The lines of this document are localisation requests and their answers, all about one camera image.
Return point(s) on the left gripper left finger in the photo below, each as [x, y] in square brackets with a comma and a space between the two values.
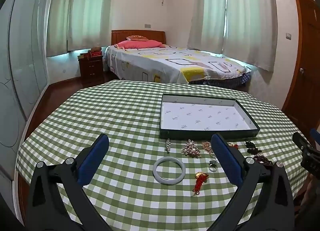
[46, 210]

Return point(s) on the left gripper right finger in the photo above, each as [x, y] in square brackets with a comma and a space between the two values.
[274, 208]

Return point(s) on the small red bead ornament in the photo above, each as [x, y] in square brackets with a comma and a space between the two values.
[233, 145]

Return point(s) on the red knot gold charm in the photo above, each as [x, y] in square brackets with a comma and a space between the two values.
[201, 177]

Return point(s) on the gold chain brooch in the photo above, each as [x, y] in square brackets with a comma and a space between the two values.
[207, 147]

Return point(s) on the pale jade bangle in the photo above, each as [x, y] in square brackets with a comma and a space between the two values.
[168, 170]

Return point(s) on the slim silver brooch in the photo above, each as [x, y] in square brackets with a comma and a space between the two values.
[168, 145]

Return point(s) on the brown wooden door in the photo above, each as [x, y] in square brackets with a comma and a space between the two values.
[302, 101]

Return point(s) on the green tray white lining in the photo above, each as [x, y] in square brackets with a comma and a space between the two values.
[199, 117]

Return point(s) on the dark wooden nightstand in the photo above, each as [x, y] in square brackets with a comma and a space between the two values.
[91, 70]

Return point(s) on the red box on nightstand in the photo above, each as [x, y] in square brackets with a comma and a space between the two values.
[94, 52]

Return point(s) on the right white curtain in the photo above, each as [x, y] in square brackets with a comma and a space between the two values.
[245, 30]

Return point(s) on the white curtain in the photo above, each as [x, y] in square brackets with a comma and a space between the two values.
[76, 25]
[245, 30]

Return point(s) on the bed with patterned sheet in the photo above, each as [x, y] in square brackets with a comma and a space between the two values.
[176, 65]

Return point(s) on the wooden headboard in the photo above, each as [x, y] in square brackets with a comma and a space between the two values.
[121, 35]

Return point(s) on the orange patterned pillow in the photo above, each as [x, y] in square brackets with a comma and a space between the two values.
[137, 38]

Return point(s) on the pink pillow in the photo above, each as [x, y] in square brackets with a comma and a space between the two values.
[139, 44]

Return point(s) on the left white curtain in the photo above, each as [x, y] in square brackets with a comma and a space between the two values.
[76, 25]

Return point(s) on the glass sliding wardrobe door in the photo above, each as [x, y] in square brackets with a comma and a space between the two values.
[23, 73]

